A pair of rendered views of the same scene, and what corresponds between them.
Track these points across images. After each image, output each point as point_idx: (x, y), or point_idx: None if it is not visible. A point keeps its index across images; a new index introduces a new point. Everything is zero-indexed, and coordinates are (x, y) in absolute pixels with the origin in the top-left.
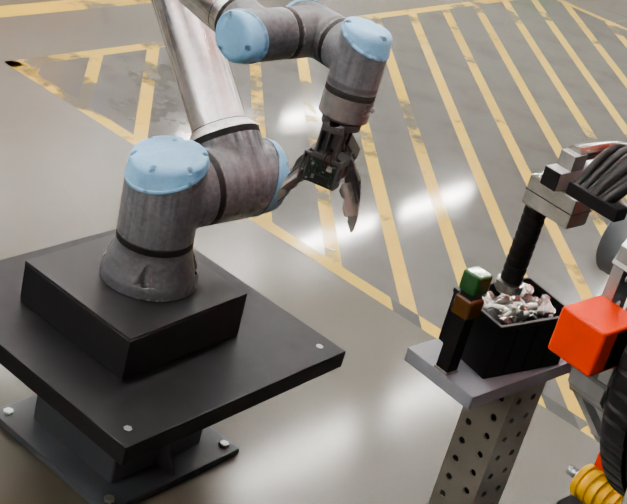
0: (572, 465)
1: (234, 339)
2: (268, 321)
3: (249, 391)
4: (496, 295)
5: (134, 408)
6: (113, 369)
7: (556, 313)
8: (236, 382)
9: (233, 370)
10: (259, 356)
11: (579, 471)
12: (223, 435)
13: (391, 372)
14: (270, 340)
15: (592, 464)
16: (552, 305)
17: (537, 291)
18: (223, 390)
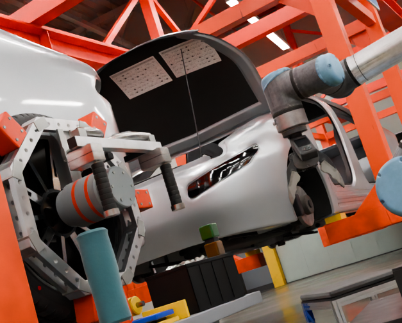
0: (142, 300)
1: None
2: None
3: (357, 315)
4: (208, 271)
5: (391, 297)
6: None
7: (161, 283)
8: (368, 312)
9: (378, 310)
10: (377, 314)
11: (138, 297)
12: None
13: None
14: (385, 315)
15: (131, 297)
16: (165, 279)
17: (178, 272)
18: (368, 310)
